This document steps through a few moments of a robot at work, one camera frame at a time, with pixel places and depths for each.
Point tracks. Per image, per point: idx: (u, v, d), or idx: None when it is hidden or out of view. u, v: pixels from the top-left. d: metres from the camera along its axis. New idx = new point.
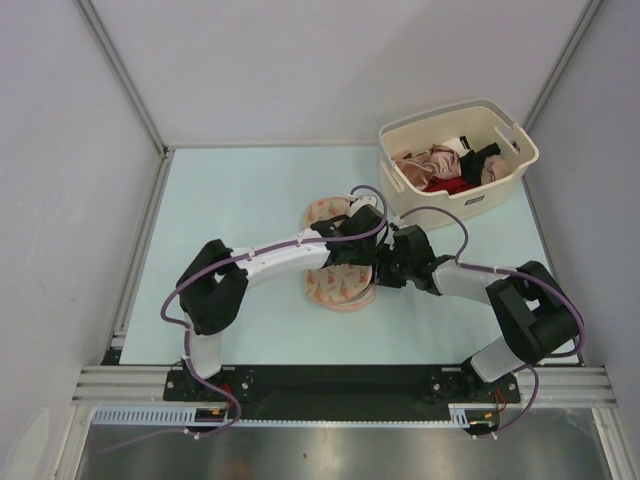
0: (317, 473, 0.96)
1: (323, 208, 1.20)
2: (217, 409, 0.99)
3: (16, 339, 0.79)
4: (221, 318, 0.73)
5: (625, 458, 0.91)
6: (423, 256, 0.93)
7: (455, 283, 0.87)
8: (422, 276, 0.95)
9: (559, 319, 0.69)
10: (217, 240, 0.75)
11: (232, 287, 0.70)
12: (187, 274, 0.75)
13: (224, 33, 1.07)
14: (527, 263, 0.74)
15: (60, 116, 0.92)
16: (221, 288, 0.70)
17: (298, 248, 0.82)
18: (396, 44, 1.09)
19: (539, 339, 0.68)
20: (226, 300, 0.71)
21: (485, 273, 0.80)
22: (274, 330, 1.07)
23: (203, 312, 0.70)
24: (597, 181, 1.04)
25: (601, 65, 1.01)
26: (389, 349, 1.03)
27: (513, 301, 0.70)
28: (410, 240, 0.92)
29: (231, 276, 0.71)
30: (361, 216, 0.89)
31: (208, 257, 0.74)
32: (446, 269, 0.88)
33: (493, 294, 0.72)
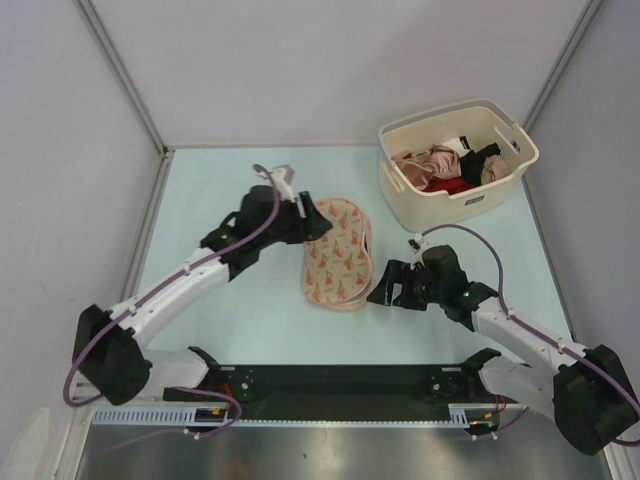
0: (317, 473, 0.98)
1: (322, 209, 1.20)
2: (217, 409, 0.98)
3: (16, 338, 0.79)
4: (130, 381, 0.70)
5: (625, 458, 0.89)
6: (456, 283, 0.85)
7: (498, 333, 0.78)
8: (455, 306, 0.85)
9: (620, 412, 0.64)
10: (90, 306, 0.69)
11: (120, 351, 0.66)
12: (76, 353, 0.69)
13: (224, 33, 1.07)
14: (597, 349, 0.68)
15: (59, 115, 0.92)
16: (113, 358, 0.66)
17: (187, 276, 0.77)
18: (396, 43, 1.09)
19: (598, 434, 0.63)
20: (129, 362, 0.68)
21: (547, 345, 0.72)
22: (274, 329, 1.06)
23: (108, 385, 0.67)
24: (598, 182, 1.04)
25: (602, 64, 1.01)
26: (392, 349, 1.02)
27: (583, 396, 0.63)
28: (442, 263, 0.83)
29: (116, 343, 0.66)
30: (243, 208, 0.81)
31: (85, 327, 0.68)
32: (490, 317, 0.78)
33: (559, 385, 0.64)
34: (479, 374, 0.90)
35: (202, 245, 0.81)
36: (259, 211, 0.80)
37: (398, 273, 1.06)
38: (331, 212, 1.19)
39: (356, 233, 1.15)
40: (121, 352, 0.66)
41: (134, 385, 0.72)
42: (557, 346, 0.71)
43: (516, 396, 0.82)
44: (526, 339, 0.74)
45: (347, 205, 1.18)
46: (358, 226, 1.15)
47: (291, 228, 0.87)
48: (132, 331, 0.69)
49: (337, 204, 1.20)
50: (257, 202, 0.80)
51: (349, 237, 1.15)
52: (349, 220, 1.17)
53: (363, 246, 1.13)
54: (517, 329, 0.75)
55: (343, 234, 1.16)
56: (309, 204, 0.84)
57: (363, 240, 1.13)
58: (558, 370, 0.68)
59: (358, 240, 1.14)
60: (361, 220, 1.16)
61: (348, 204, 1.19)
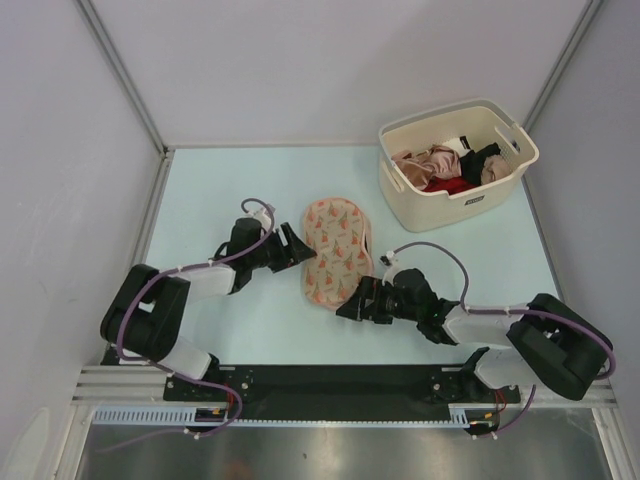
0: (317, 473, 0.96)
1: (323, 208, 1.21)
2: (217, 409, 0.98)
3: (16, 338, 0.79)
4: (168, 335, 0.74)
5: (625, 458, 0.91)
6: (430, 306, 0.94)
7: (472, 331, 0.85)
8: (430, 327, 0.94)
9: (589, 346, 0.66)
10: (139, 263, 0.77)
11: (175, 292, 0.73)
12: (115, 308, 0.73)
13: (224, 33, 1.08)
14: (539, 298, 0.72)
15: (60, 116, 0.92)
16: (166, 301, 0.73)
17: (211, 267, 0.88)
18: (396, 43, 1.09)
19: (576, 374, 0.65)
20: (177, 310, 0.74)
21: (499, 316, 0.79)
22: (274, 330, 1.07)
23: (154, 328, 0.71)
24: (597, 182, 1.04)
25: (601, 65, 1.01)
26: (391, 350, 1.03)
27: (538, 342, 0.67)
28: (415, 291, 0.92)
29: (171, 286, 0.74)
30: (238, 231, 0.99)
31: (138, 280, 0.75)
32: (456, 319, 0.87)
33: (517, 342, 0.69)
34: (475, 373, 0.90)
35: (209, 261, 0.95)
36: (248, 235, 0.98)
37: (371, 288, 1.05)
38: (331, 212, 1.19)
39: (357, 232, 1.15)
40: (177, 291, 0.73)
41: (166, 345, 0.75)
42: (504, 310, 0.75)
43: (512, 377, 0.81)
44: (483, 319, 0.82)
45: (348, 204, 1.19)
46: (357, 226, 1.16)
47: (276, 256, 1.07)
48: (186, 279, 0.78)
49: (337, 204, 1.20)
50: (248, 228, 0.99)
51: (349, 237, 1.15)
52: (349, 220, 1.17)
53: (363, 246, 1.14)
54: (477, 316, 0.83)
55: (344, 234, 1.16)
56: (288, 232, 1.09)
57: (363, 240, 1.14)
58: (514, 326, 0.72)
59: (359, 240, 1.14)
60: (360, 221, 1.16)
61: (348, 204, 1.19)
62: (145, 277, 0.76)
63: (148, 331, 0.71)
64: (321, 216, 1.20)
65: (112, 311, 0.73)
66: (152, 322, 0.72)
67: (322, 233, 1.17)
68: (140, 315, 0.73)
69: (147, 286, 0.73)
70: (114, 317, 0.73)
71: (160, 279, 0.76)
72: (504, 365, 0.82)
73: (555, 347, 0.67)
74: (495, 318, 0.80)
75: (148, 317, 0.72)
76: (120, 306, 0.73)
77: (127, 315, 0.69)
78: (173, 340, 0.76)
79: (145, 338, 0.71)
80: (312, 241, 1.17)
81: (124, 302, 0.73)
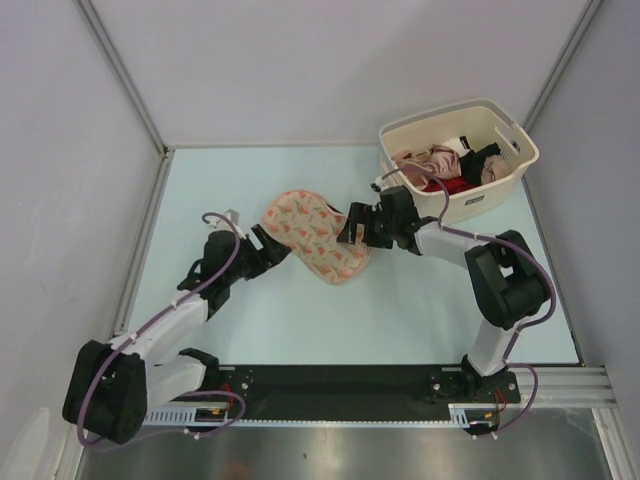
0: (317, 473, 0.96)
1: (274, 216, 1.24)
2: (217, 409, 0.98)
3: (16, 339, 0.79)
4: (134, 413, 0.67)
5: (625, 458, 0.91)
6: (406, 216, 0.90)
7: (439, 247, 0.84)
8: (403, 235, 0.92)
9: (529, 285, 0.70)
10: (88, 343, 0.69)
11: (129, 372, 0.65)
12: (72, 398, 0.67)
13: (224, 34, 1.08)
14: (508, 232, 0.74)
15: (60, 116, 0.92)
16: (120, 384, 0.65)
17: (175, 310, 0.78)
18: (396, 43, 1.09)
19: (507, 303, 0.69)
20: (137, 389, 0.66)
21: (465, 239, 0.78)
22: (274, 330, 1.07)
23: (115, 416, 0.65)
24: (597, 181, 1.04)
25: (601, 65, 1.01)
26: (390, 350, 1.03)
27: (489, 266, 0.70)
28: (395, 198, 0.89)
29: (124, 366, 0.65)
30: (210, 246, 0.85)
31: (89, 363, 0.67)
32: (428, 233, 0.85)
33: (469, 260, 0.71)
34: (469, 362, 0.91)
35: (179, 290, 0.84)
36: (221, 253, 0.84)
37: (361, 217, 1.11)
38: (284, 210, 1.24)
39: (319, 207, 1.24)
40: (132, 373, 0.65)
41: (136, 419, 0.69)
42: (473, 235, 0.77)
43: (485, 354, 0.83)
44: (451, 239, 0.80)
45: (288, 196, 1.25)
46: (313, 202, 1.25)
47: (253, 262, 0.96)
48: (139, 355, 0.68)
49: (281, 201, 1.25)
50: (221, 243, 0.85)
51: (317, 215, 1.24)
52: (305, 204, 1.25)
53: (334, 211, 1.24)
54: (448, 236, 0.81)
55: (314, 214, 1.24)
56: (262, 233, 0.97)
57: (329, 208, 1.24)
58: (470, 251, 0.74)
59: (327, 210, 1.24)
60: (312, 198, 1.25)
61: (292, 194, 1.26)
62: (96, 359, 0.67)
63: (110, 418, 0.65)
64: (281, 220, 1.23)
65: (69, 402, 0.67)
66: (113, 408, 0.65)
67: (296, 229, 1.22)
68: (101, 398, 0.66)
69: (100, 371, 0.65)
70: (74, 408, 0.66)
71: (115, 357, 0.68)
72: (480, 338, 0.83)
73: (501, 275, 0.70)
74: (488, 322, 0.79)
75: (107, 404, 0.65)
76: (77, 393, 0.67)
77: (83, 410, 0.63)
78: (143, 412, 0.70)
79: (107, 427, 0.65)
80: (296, 244, 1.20)
81: (80, 389, 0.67)
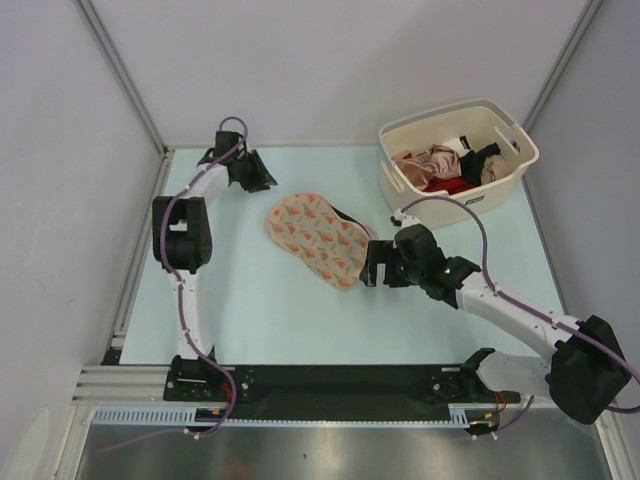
0: (317, 473, 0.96)
1: (281, 216, 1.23)
2: (217, 409, 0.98)
3: (16, 338, 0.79)
4: (205, 244, 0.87)
5: (626, 459, 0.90)
6: (432, 260, 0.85)
7: (488, 309, 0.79)
8: (435, 284, 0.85)
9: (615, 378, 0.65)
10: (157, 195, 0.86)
11: (196, 211, 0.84)
12: (155, 234, 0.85)
13: (224, 34, 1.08)
14: (590, 322, 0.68)
15: (60, 116, 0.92)
16: (192, 216, 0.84)
17: (207, 175, 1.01)
18: (396, 43, 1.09)
19: (593, 402, 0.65)
20: (205, 221, 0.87)
21: (540, 321, 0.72)
22: (274, 331, 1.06)
23: (193, 242, 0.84)
24: (597, 182, 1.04)
25: (602, 65, 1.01)
26: (390, 350, 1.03)
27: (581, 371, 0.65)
28: (417, 243, 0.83)
29: (192, 210, 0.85)
30: (219, 138, 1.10)
31: (161, 210, 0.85)
32: (477, 295, 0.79)
33: (557, 361, 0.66)
34: (478, 374, 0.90)
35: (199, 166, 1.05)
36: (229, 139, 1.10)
37: (381, 254, 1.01)
38: (290, 212, 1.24)
39: (327, 213, 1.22)
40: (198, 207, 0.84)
41: (207, 253, 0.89)
42: (551, 322, 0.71)
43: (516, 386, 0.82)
44: (518, 316, 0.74)
45: (296, 197, 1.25)
46: (322, 207, 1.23)
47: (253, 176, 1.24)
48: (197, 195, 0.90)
49: (291, 202, 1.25)
50: (228, 133, 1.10)
51: (324, 220, 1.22)
52: (313, 208, 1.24)
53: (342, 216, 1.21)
54: (503, 302, 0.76)
55: (321, 218, 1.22)
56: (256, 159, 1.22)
57: (336, 214, 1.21)
58: (555, 347, 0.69)
59: (334, 215, 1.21)
60: (320, 203, 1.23)
61: (300, 198, 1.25)
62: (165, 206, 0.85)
63: (190, 246, 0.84)
64: (288, 222, 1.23)
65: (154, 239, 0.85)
66: (190, 239, 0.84)
67: (302, 232, 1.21)
68: (177, 236, 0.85)
69: (168, 211, 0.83)
70: (156, 242, 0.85)
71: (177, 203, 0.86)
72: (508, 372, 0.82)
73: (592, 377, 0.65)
74: (530, 368, 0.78)
75: (186, 235, 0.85)
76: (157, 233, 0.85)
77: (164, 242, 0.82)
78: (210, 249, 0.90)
79: (189, 252, 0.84)
80: (298, 246, 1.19)
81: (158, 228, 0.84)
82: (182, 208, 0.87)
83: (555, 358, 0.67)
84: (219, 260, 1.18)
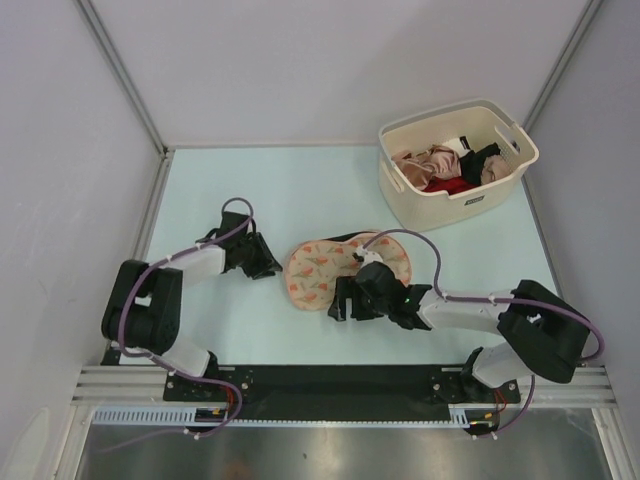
0: (317, 473, 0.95)
1: (302, 285, 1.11)
2: (217, 409, 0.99)
3: (15, 339, 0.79)
4: (169, 326, 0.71)
5: (625, 458, 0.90)
6: (395, 294, 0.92)
7: (446, 316, 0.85)
8: (404, 315, 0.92)
9: (566, 327, 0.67)
10: (130, 260, 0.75)
11: (168, 284, 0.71)
12: (115, 304, 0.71)
13: (224, 33, 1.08)
14: (523, 285, 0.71)
15: (60, 116, 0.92)
16: (160, 294, 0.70)
17: (200, 252, 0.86)
18: (395, 43, 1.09)
19: (561, 358, 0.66)
20: (174, 300, 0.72)
21: (483, 304, 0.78)
22: (274, 331, 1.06)
23: (154, 322, 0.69)
24: (597, 183, 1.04)
25: (601, 65, 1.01)
26: (390, 350, 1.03)
27: (528, 333, 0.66)
28: (378, 282, 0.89)
29: (162, 279, 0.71)
30: (224, 220, 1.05)
31: (129, 277, 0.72)
32: (433, 307, 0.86)
33: (505, 331, 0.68)
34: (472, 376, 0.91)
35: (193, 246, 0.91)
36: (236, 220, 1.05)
37: (348, 288, 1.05)
38: (305, 274, 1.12)
39: (331, 248, 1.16)
40: (171, 281, 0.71)
41: (169, 337, 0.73)
42: (490, 299, 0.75)
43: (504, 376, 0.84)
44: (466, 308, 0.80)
45: (295, 257, 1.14)
46: (323, 248, 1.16)
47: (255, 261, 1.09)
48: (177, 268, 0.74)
49: (296, 270, 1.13)
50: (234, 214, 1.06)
51: (336, 255, 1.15)
52: (317, 254, 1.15)
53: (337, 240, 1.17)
54: (454, 303, 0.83)
55: (333, 256, 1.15)
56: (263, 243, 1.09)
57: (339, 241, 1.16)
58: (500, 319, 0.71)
59: (337, 243, 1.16)
60: (318, 246, 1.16)
61: (298, 256, 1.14)
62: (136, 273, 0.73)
63: (149, 326, 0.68)
64: (312, 286, 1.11)
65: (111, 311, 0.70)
66: (152, 317, 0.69)
67: (333, 281, 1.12)
68: (138, 311, 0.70)
69: (138, 281, 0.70)
70: (111, 317, 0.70)
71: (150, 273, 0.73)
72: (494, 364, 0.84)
73: (542, 334, 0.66)
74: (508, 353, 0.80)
75: (147, 312, 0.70)
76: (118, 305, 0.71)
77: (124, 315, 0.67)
78: (175, 333, 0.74)
79: (146, 333, 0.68)
80: None
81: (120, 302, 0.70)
82: (153, 279, 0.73)
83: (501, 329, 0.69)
84: None
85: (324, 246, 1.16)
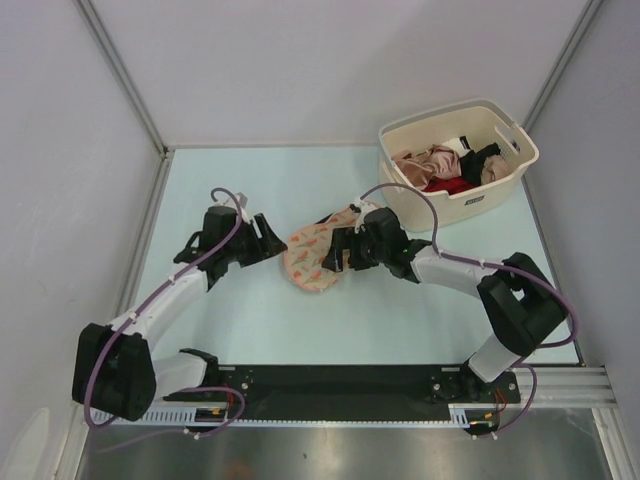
0: (317, 473, 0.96)
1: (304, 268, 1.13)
2: (217, 409, 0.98)
3: (15, 339, 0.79)
4: (143, 390, 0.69)
5: (625, 458, 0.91)
6: (396, 242, 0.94)
7: (436, 272, 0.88)
8: (398, 263, 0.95)
9: (545, 306, 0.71)
10: (90, 324, 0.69)
11: (133, 353, 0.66)
12: (81, 378, 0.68)
13: (224, 34, 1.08)
14: (514, 257, 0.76)
15: (60, 116, 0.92)
16: (125, 366, 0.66)
17: (175, 285, 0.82)
18: (395, 43, 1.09)
19: (528, 330, 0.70)
20: (143, 368, 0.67)
21: (471, 266, 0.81)
22: (274, 330, 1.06)
23: (125, 396, 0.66)
24: (597, 183, 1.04)
25: (601, 65, 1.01)
26: (390, 351, 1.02)
27: (505, 298, 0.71)
28: (384, 226, 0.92)
29: (127, 348, 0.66)
30: (208, 221, 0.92)
31: (91, 347, 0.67)
32: (425, 260, 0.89)
33: (484, 291, 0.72)
34: (471, 368, 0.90)
35: (175, 264, 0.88)
36: (221, 222, 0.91)
37: (345, 240, 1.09)
38: (302, 258, 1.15)
39: (316, 229, 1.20)
40: (134, 354, 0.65)
41: (146, 398, 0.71)
42: (479, 263, 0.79)
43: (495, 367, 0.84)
44: (453, 267, 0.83)
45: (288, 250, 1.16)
46: (309, 231, 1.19)
47: (250, 249, 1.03)
48: (141, 335, 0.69)
49: (293, 258, 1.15)
50: (218, 216, 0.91)
51: (323, 233, 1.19)
52: (307, 237, 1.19)
53: (319, 222, 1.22)
54: (447, 261, 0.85)
55: (321, 235, 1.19)
56: (264, 225, 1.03)
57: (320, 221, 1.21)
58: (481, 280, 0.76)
59: (320, 224, 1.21)
60: (304, 232, 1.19)
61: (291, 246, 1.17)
62: (99, 340, 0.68)
63: (120, 398, 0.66)
64: (313, 265, 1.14)
65: (78, 383, 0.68)
66: (122, 388, 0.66)
67: None
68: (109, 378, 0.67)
69: (104, 349, 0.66)
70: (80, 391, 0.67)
71: (118, 338, 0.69)
72: (486, 353, 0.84)
73: (518, 304, 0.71)
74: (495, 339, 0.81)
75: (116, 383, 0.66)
76: (84, 376, 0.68)
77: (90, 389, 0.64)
78: (152, 387, 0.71)
79: (118, 405, 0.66)
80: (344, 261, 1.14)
81: (87, 373, 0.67)
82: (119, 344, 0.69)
83: (480, 289, 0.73)
84: None
85: (309, 228, 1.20)
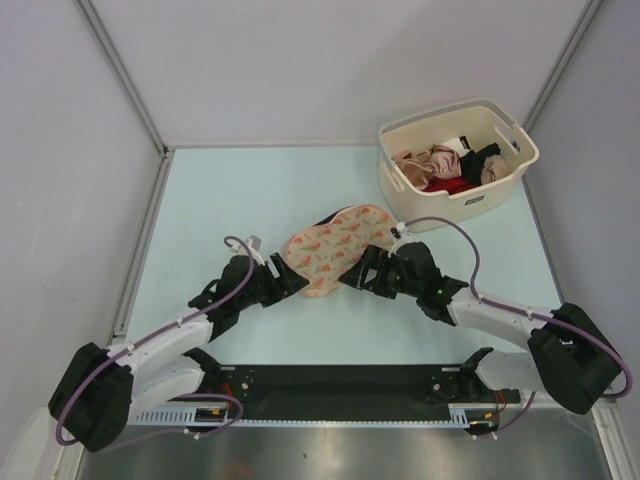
0: (317, 473, 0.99)
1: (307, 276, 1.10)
2: (217, 409, 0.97)
3: (16, 339, 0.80)
4: (111, 424, 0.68)
5: (625, 457, 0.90)
6: (431, 282, 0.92)
7: (476, 317, 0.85)
8: (433, 305, 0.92)
9: (600, 362, 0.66)
10: (91, 344, 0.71)
11: (117, 383, 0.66)
12: (60, 393, 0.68)
13: (224, 34, 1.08)
14: (564, 307, 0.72)
15: (60, 115, 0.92)
16: (104, 394, 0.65)
17: (179, 329, 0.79)
18: (395, 42, 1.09)
19: (585, 390, 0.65)
20: (122, 401, 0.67)
21: (517, 315, 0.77)
22: (273, 330, 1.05)
23: (93, 422, 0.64)
24: (598, 183, 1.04)
25: (602, 64, 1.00)
26: (391, 351, 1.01)
27: (558, 355, 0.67)
28: (419, 264, 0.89)
29: (112, 378, 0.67)
30: (227, 271, 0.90)
31: (82, 367, 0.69)
32: (463, 304, 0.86)
33: (535, 349, 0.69)
34: (476, 372, 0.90)
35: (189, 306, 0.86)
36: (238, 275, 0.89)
37: (373, 260, 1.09)
38: (303, 264, 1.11)
39: (319, 233, 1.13)
40: (117, 384, 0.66)
41: (113, 430, 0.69)
42: (526, 313, 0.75)
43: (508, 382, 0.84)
44: (498, 315, 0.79)
45: (289, 255, 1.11)
46: (312, 234, 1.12)
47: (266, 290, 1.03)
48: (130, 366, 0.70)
49: (296, 262, 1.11)
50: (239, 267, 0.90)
51: (327, 236, 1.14)
52: (311, 241, 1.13)
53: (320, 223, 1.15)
54: (490, 308, 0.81)
55: (324, 238, 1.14)
56: (280, 264, 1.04)
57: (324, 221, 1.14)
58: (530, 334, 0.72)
59: (323, 226, 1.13)
60: (307, 236, 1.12)
61: (292, 252, 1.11)
62: (91, 362, 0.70)
63: (88, 424, 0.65)
64: (316, 271, 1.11)
65: (57, 398, 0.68)
66: (93, 413, 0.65)
67: (333, 259, 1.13)
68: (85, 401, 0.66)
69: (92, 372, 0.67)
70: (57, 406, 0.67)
71: (108, 364, 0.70)
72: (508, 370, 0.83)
73: (572, 360, 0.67)
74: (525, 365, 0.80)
75: (90, 407, 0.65)
76: (65, 393, 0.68)
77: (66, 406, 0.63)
78: (121, 423, 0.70)
79: (85, 429, 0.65)
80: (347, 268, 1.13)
81: (68, 389, 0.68)
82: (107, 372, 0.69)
83: (531, 346, 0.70)
84: (218, 262, 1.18)
85: (313, 230, 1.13)
